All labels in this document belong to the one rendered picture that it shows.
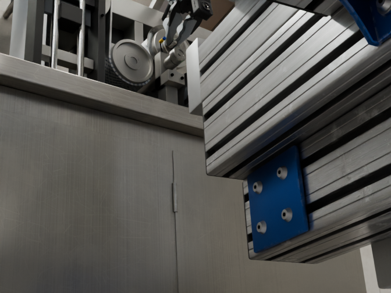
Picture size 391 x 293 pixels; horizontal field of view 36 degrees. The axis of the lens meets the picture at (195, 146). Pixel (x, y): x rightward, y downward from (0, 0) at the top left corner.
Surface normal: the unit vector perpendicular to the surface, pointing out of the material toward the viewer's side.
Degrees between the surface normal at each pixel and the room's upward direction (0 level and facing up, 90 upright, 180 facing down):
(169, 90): 90
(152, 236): 90
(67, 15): 90
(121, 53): 90
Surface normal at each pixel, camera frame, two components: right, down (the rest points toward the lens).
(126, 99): 0.59, -0.35
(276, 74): -0.89, -0.14
